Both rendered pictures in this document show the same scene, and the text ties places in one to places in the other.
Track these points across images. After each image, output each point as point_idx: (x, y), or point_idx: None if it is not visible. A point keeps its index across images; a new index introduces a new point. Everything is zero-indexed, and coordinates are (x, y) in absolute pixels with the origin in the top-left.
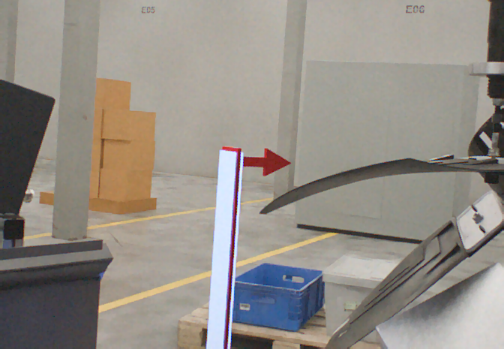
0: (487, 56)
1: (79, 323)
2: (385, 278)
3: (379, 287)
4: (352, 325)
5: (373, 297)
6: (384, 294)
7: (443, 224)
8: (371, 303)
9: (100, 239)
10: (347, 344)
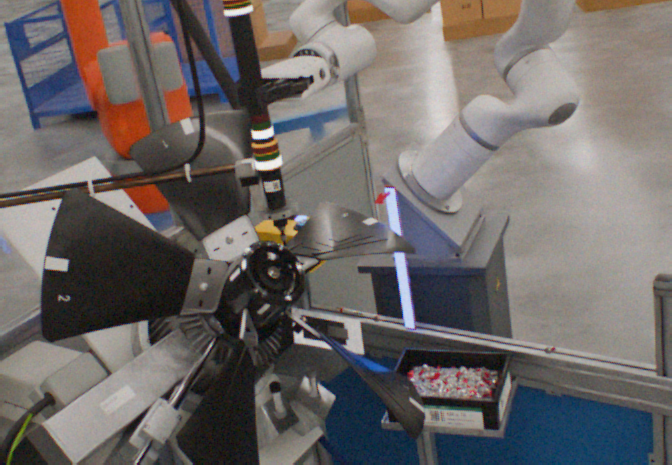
0: (285, 199)
1: None
2: (381, 381)
3: (384, 381)
4: (398, 383)
5: (386, 378)
6: (375, 369)
7: (331, 343)
8: (386, 377)
9: (383, 175)
10: (394, 373)
